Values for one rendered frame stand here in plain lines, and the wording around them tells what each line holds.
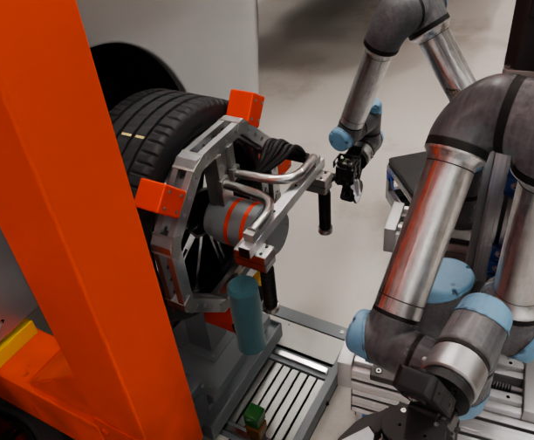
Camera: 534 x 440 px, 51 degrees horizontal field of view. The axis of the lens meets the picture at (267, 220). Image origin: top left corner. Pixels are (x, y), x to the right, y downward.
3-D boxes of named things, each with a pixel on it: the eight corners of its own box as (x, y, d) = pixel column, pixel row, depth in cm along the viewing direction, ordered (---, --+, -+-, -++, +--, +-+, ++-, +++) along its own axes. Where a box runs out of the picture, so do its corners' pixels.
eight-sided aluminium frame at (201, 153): (268, 231, 197) (252, 88, 163) (284, 237, 194) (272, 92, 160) (177, 344, 161) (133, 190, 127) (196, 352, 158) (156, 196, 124)
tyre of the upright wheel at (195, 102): (198, 59, 179) (35, 138, 131) (262, 69, 169) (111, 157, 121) (215, 230, 215) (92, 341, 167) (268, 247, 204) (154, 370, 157)
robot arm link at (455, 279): (421, 288, 124) (426, 242, 115) (482, 312, 117) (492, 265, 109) (396, 324, 116) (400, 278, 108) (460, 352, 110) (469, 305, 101)
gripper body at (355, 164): (331, 162, 169) (346, 142, 176) (331, 185, 174) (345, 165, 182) (354, 168, 165) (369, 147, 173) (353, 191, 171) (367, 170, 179)
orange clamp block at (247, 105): (236, 123, 162) (243, 92, 161) (259, 128, 159) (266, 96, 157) (223, 120, 156) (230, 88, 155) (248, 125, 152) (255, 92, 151)
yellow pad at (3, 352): (4, 316, 161) (-2, 304, 158) (38, 332, 155) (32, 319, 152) (-36, 352, 152) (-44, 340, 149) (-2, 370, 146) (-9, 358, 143)
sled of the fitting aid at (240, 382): (208, 308, 238) (204, 292, 232) (283, 336, 223) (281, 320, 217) (133, 402, 205) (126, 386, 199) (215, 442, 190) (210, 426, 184)
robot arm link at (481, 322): (510, 341, 80) (522, 300, 75) (483, 397, 74) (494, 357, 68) (456, 319, 84) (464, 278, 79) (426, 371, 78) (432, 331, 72)
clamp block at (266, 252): (244, 250, 141) (243, 235, 138) (277, 261, 137) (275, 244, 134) (235, 264, 138) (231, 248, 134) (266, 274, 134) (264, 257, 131)
